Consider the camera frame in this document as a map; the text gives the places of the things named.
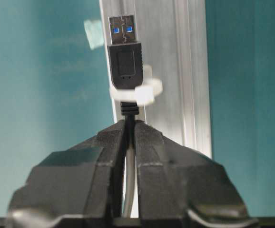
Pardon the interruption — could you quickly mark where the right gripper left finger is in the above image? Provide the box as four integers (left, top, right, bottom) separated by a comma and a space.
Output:
5, 121, 127, 228

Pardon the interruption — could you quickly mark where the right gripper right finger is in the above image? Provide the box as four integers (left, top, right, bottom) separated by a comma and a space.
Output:
134, 121, 258, 228

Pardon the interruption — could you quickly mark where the black USB cable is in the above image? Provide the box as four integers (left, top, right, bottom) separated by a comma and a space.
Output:
108, 15, 144, 218

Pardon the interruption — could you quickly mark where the right white zip-tie ring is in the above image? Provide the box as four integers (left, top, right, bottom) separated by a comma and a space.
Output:
108, 64, 163, 107

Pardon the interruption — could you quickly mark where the aluminium extrusion rail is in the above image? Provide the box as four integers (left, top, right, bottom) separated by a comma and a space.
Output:
99, 0, 212, 157

